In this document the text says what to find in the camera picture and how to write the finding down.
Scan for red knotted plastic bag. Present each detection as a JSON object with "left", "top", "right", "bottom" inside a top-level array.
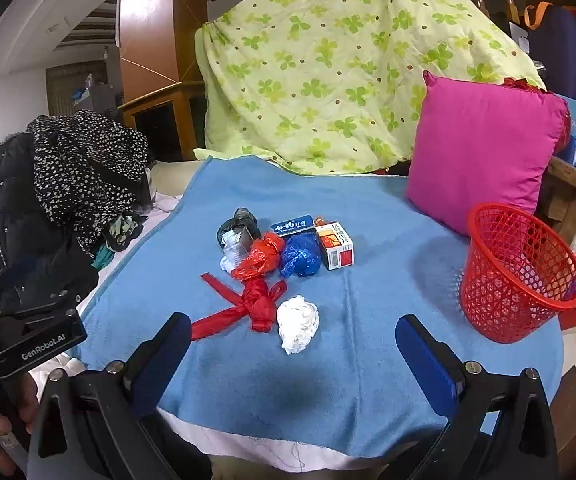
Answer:
[{"left": 191, "top": 273, "right": 287, "bottom": 341}]

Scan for white paper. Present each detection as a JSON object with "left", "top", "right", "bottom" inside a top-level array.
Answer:
[{"left": 277, "top": 295, "right": 319, "bottom": 356}]

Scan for red white medicine box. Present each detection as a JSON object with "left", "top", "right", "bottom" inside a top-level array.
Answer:
[{"left": 315, "top": 222, "right": 355, "bottom": 271}]

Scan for black plastic bag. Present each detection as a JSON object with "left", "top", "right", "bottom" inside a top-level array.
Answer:
[{"left": 216, "top": 207, "right": 262, "bottom": 255}]

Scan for blue plastic bag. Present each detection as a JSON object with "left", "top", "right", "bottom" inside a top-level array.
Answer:
[{"left": 279, "top": 231, "right": 321, "bottom": 278}]

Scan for blue toothpaste box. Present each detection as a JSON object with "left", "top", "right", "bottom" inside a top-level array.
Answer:
[{"left": 271, "top": 214, "right": 315, "bottom": 238}]

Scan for red mesh trash basket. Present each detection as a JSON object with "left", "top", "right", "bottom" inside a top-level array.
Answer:
[{"left": 459, "top": 203, "right": 576, "bottom": 344}]

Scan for person's left hand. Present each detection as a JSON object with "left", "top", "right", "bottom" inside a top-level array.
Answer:
[{"left": 0, "top": 373, "right": 38, "bottom": 477}]

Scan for cardboard box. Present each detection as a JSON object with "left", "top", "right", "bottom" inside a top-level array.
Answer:
[{"left": 550, "top": 366, "right": 576, "bottom": 454}]

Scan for black jacket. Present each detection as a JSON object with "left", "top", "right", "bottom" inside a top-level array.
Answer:
[{"left": 0, "top": 133, "right": 98, "bottom": 313}]

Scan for green patterned cloth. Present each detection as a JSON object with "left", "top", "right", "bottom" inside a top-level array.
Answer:
[{"left": 92, "top": 212, "right": 146, "bottom": 271}]

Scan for blue fleece blanket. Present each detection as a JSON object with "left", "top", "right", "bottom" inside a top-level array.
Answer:
[{"left": 69, "top": 155, "right": 565, "bottom": 460}]

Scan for black white spotted garment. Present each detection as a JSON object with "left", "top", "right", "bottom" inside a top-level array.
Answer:
[{"left": 26, "top": 110, "right": 148, "bottom": 257}]

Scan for old wooden round table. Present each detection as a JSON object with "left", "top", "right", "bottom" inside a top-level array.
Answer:
[{"left": 536, "top": 156, "right": 576, "bottom": 245}]

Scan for magenta pillow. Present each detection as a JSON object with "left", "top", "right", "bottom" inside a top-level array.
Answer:
[{"left": 406, "top": 72, "right": 571, "bottom": 234}]

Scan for wooden cabinet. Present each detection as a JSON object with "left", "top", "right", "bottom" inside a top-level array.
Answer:
[{"left": 116, "top": 0, "right": 207, "bottom": 162}]

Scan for red plastic bag bundle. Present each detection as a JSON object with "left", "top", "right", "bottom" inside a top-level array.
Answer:
[{"left": 503, "top": 77, "right": 542, "bottom": 92}]

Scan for green clover quilt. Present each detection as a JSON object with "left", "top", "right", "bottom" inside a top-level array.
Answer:
[{"left": 195, "top": 0, "right": 541, "bottom": 174}]

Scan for navy bag orange handles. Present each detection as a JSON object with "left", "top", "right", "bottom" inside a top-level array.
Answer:
[{"left": 523, "top": 0, "right": 576, "bottom": 100}]

